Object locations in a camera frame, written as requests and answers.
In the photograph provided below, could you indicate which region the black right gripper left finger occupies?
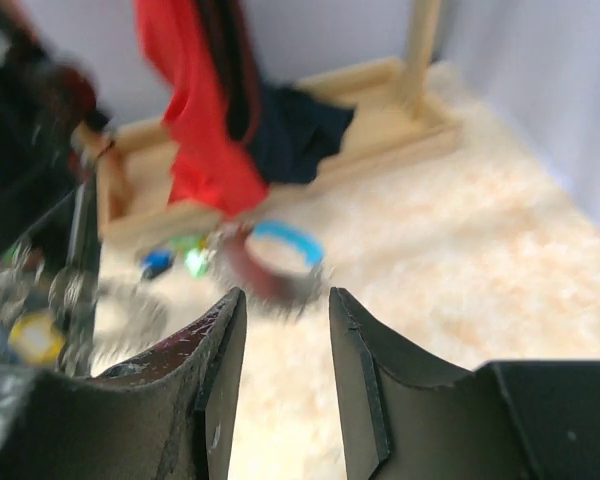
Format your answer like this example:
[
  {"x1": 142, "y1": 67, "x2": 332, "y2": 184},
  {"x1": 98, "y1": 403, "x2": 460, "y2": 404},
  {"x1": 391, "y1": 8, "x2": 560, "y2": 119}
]
[{"x1": 0, "y1": 289, "x2": 246, "y2": 479}]

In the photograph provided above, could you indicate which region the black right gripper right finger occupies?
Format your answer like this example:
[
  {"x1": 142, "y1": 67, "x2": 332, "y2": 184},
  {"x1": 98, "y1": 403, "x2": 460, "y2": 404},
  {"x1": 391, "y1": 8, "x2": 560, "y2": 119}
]
[{"x1": 329, "y1": 288, "x2": 600, "y2": 479}]

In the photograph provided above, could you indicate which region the steel key ring disc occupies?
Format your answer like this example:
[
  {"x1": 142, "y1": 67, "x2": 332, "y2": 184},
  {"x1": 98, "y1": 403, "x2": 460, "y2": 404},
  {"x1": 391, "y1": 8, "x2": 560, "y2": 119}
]
[{"x1": 0, "y1": 239, "x2": 171, "y2": 376}]

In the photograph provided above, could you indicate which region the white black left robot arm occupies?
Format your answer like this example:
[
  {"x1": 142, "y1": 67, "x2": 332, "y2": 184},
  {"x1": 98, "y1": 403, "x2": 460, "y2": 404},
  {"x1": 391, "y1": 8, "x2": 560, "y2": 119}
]
[{"x1": 0, "y1": 8, "x2": 110, "y2": 257}]

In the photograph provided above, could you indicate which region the yellow key tag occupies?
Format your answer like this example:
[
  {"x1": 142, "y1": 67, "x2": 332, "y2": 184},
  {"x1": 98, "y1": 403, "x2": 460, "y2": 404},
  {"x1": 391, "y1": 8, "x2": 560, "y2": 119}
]
[{"x1": 8, "y1": 309, "x2": 65, "y2": 366}]

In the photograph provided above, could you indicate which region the red shirt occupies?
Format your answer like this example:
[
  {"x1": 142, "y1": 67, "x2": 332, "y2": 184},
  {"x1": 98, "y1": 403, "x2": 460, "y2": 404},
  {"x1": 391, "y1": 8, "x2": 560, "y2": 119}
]
[{"x1": 134, "y1": 0, "x2": 268, "y2": 216}]

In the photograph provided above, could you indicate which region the wooden clothes rack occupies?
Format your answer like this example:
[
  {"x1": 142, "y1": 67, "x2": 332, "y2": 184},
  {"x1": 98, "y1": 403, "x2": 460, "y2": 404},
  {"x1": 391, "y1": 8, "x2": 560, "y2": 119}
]
[{"x1": 85, "y1": 1, "x2": 461, "y2": 244}]

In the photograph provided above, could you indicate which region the dark navy garment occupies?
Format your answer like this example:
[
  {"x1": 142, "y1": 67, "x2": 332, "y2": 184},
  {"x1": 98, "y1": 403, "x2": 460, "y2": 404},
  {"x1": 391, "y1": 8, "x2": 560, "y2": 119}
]
[{"x1": 195, "y1": 1, "x2": 355, "y2": 184}]

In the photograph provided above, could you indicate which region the blue handled key ring disc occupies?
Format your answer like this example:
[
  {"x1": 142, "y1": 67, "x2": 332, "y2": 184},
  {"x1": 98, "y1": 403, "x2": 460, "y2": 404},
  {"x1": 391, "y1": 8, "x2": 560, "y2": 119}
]
[{"x1": 211, "y1": 219, "x2": 327, "y2": 316}]

